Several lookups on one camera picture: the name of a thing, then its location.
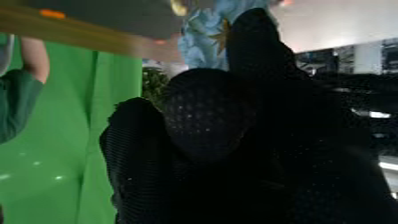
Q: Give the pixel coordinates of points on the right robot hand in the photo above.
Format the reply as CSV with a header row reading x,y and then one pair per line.
x,y
249,150

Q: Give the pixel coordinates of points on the person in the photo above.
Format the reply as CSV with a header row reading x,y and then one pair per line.
x,y
18,100

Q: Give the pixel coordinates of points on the dark mat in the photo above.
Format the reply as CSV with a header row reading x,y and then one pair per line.
x,y
117,15

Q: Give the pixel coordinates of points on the pale blue flower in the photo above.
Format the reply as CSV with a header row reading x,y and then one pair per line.
x,y
201,33

